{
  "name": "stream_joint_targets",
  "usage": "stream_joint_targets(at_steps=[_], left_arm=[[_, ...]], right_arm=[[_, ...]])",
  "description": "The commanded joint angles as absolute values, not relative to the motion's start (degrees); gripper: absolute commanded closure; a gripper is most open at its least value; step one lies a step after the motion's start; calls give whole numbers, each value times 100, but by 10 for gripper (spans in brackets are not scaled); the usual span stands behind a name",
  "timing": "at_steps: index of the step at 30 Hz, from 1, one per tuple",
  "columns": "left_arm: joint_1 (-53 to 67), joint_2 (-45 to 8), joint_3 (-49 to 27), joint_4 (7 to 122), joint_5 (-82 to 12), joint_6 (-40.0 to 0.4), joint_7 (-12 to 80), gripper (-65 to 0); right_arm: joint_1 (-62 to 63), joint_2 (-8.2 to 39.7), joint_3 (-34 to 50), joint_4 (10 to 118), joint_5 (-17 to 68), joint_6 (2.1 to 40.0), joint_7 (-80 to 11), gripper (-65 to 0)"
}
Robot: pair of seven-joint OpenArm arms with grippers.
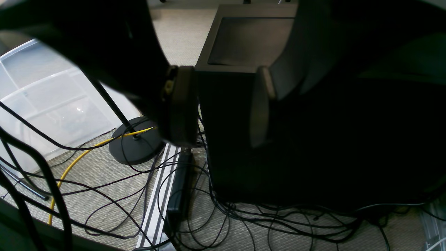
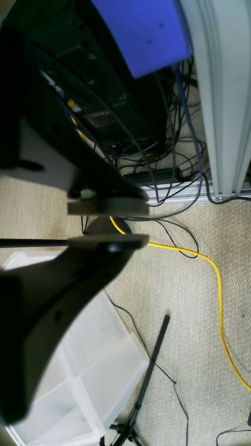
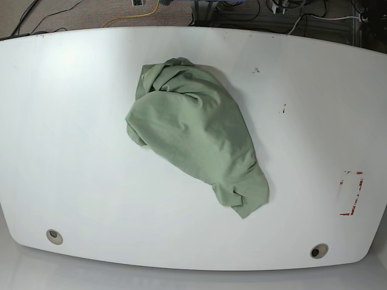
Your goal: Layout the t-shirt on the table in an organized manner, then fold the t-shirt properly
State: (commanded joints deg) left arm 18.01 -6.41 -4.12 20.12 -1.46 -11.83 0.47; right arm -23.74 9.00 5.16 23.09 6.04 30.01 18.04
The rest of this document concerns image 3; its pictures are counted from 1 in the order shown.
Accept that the green polo t-shirt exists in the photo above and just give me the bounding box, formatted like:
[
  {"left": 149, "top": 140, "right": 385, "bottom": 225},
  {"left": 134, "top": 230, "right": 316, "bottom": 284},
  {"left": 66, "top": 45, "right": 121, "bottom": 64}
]
[{"left": 125, "top": 58, "right": 270, "bottom": 218}]

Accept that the red tape rectangle marking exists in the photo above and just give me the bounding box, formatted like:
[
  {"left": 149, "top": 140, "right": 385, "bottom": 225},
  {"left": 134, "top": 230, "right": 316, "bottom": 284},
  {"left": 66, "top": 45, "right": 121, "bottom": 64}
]
[{"left": 336, "top": 171, "right": 364, "bottom": 216}]

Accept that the yellow cable on floor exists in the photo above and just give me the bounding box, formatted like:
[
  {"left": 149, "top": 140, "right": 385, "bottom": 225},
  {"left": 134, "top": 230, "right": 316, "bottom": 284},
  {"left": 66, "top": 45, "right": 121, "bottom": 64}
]
[{"left": 102, "top": 0, "right": 160, "bottom": 28}]

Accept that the right table cable grommet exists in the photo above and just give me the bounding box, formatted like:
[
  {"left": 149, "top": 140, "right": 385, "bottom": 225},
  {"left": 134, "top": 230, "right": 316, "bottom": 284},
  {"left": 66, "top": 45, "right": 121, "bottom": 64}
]
[{"left": 310, "top": 243, "right": 329, "bottom": 259}]

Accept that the table cable grommet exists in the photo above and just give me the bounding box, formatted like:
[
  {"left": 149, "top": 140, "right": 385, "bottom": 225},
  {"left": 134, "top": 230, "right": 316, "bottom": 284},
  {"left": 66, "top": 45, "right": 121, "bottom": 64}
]
[
  {"left": 46, "top": 230, "right": 63, "bottom": 245},
  {"left": 310, "top": 243, "right": 329, "bottom": 259}
]

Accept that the left table cable grommet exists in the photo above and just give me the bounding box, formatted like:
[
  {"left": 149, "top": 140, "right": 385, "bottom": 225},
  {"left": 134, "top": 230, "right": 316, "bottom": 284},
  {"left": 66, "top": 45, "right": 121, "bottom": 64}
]
[{"left": 46, "top": 230, "right": 63, "bottom": 245}]

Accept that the white cable on floor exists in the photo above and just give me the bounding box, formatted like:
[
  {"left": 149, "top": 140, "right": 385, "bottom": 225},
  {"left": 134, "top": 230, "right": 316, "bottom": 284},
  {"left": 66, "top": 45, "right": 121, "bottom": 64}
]
[{"left": 286, "top": 14, "right": 360, "bottom": 36}]

